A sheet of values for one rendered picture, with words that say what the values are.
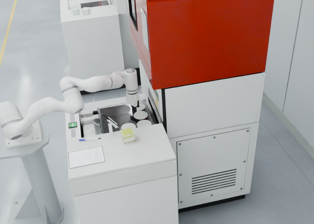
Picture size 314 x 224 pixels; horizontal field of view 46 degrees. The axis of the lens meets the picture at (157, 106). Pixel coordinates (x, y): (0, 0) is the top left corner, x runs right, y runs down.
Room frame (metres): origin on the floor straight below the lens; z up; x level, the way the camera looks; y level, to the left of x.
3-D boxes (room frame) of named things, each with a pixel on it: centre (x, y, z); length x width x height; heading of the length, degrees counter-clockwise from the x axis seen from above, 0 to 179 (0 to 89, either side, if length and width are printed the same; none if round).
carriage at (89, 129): (2.04, 0.48, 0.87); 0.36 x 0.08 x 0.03; 11
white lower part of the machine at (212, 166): (2.40, -0.30, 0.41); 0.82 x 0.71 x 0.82; 11
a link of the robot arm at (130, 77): (2.18, 0.17, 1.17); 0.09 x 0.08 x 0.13; 54
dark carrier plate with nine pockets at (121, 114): (2.11, 0.22, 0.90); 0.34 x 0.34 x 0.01; 11
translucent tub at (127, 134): (1.78, 0.19, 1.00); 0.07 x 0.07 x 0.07; 19
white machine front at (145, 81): (2.34, 0.04, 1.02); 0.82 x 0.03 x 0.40; 11
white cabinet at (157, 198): (2.01, 0.31, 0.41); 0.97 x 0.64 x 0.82; 11
